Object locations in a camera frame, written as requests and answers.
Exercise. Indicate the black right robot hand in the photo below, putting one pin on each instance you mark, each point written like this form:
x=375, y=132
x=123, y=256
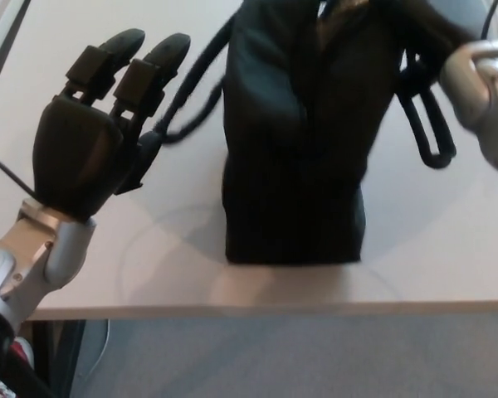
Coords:
x=444, y=25

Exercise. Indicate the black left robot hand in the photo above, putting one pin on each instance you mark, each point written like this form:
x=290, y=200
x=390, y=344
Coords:
x=74, y=157

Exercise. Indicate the black insulated lunch bag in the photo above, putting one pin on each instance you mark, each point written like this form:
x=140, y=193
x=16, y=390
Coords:
x=299, y=166

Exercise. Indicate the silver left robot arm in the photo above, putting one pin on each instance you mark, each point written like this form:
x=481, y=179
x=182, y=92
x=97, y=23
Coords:
x=29, y=257

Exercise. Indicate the red shoe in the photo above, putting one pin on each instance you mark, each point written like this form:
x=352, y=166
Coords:
x=25, y=350

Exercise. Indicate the black table leg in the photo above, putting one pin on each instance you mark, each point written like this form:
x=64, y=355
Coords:
x=58, y=360

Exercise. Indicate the black diagonal rod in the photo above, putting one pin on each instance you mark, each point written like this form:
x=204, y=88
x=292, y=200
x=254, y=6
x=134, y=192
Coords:
x=29, y=377

